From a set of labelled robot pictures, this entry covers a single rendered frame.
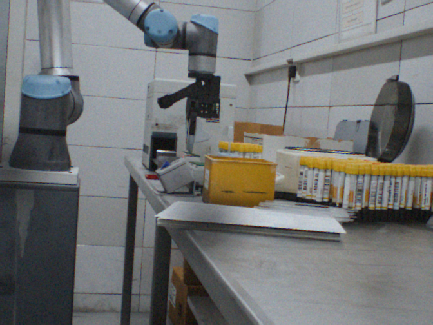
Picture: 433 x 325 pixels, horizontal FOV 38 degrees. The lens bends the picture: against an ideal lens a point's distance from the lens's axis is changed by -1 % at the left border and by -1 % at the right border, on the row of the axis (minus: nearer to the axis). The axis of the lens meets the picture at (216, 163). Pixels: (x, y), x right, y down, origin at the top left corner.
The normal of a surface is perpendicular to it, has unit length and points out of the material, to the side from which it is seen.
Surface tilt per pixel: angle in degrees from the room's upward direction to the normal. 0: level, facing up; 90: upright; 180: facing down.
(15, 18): 90
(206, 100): 90
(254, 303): 0
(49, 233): 90
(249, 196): 90
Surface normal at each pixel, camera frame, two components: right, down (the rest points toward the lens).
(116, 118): 0.19, 0.07
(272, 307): 0.07, -0.99
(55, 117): 0.68, 0.11
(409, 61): -0.98, -0.06
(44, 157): 0.39, -0.21
